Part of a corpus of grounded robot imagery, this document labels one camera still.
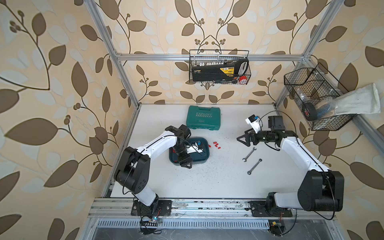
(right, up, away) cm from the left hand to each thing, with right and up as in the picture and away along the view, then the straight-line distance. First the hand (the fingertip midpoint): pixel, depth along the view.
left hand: (187, 160), depth 83 cm
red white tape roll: (+33, +46, +3) cm, 57 cm away
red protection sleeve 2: (+18, +6, +15) cm, 24 cm away
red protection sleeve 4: (+14, +5, +13) cm, 20 cm away
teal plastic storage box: (+5, 0, +5) cm, 7 cm away
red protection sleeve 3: (+20, +4, +13) cm, 24 cm away
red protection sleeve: (+18, +7, +16) cm, 25 cm away
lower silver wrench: (+36, -8, +3) cm, 37 cm away
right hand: (+32, +14, +1) cm, 35 cm away
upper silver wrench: (+42, +4, +11) cm, 43 cm away
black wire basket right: (+70, +38, -2) cm, 80 cm away
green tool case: (+7, +24, +22) cm, 34 cm away
